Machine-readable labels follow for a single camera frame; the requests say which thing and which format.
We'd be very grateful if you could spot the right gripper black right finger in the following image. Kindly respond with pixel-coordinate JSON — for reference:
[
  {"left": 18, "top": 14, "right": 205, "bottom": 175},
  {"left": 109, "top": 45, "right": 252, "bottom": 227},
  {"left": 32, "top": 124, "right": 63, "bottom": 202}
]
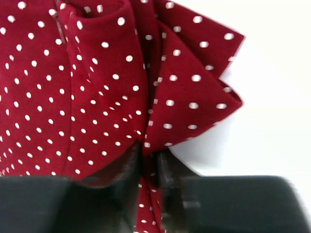
[{"left": 157, "top": 152, "right": 310, "bottom": 233}]

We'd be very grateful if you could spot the red polka dot skirt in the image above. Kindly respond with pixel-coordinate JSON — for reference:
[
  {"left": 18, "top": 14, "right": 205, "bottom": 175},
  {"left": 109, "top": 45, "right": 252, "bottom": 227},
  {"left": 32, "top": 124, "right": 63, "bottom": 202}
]
[{"left": 0, "top": 0, "right": 244, "bottom": 233}]

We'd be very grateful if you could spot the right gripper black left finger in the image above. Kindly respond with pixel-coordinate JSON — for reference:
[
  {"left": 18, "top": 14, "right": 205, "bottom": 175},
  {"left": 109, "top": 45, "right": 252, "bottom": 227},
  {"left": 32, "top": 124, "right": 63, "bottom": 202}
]
[{"left": 0, "top": 142, "right": 140, "bottom": 233}]

